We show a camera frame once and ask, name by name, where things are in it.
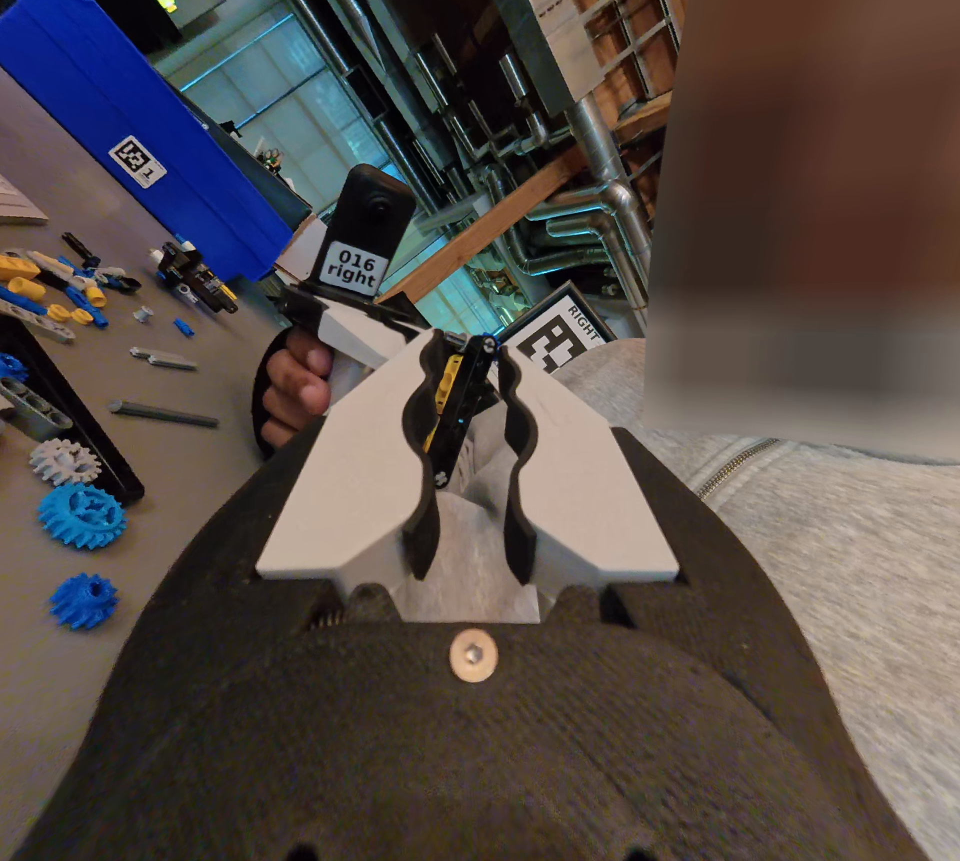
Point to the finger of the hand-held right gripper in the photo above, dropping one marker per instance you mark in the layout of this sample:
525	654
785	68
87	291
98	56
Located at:
360	336

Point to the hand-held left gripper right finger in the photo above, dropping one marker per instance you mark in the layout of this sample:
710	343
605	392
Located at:
600	501

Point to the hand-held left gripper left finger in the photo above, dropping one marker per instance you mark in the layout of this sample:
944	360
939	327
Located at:
337	501

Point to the black yellow lego beam assembly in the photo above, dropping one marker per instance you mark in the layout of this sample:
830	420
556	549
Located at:
457	403

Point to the small black lego assembly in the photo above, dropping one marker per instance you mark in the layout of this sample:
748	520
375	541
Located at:
196	276

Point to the pile of loose lego pieces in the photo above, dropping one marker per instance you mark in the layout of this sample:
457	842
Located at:
79	516

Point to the lego instruction booklet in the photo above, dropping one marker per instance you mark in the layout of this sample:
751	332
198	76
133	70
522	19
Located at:
19	201

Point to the person's right hand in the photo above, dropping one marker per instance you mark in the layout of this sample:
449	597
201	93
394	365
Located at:
296	388

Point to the cardboard box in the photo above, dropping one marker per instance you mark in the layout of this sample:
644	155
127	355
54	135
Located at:
304	246

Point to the cluttered office desk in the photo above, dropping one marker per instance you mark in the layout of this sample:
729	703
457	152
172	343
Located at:
266	156

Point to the metal conduit pipes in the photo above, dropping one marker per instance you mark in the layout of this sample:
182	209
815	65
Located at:
360	36

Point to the blue storage bin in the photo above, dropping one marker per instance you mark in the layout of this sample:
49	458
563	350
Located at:
150	126

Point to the silver round duct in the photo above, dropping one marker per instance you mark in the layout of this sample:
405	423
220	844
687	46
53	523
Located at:
611	201

